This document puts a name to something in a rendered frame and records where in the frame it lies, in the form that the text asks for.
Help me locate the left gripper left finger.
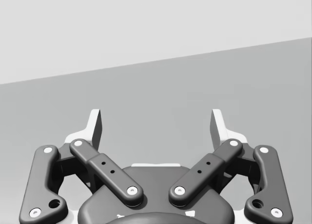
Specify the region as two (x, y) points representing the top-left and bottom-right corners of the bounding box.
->
(19, 109), (144, 224)

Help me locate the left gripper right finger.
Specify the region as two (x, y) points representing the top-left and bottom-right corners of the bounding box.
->
(168, 109), (294, 224)

